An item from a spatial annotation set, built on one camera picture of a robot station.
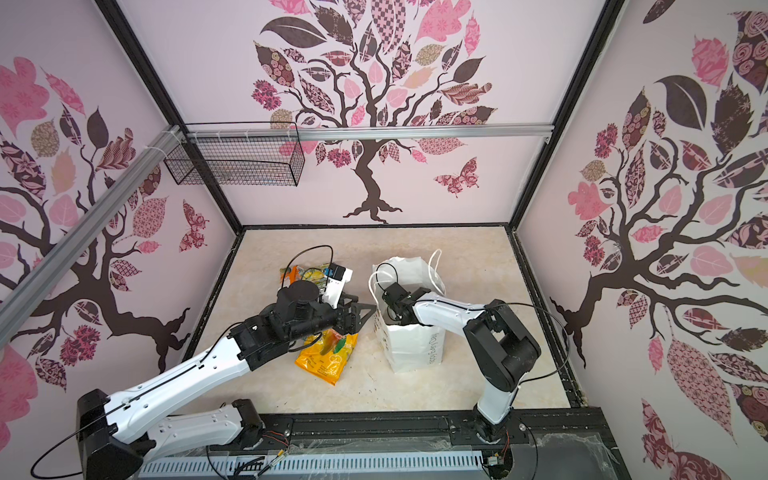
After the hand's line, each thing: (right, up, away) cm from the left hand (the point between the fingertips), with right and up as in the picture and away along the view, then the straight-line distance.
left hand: (367, 309), depth 70 cm
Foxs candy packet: (-15, +8, +9) cm, 19 cm away
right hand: (+9, -13, +19) cm, 25 cm away
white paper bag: (+10, -9, +1) cm, 14 cm away
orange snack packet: (-29, +6, +31) cm, 42 cm away
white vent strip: (+20, -37, 0) cm, 42 cm away
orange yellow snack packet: (-12, -15, +11) cm, 22 cm away
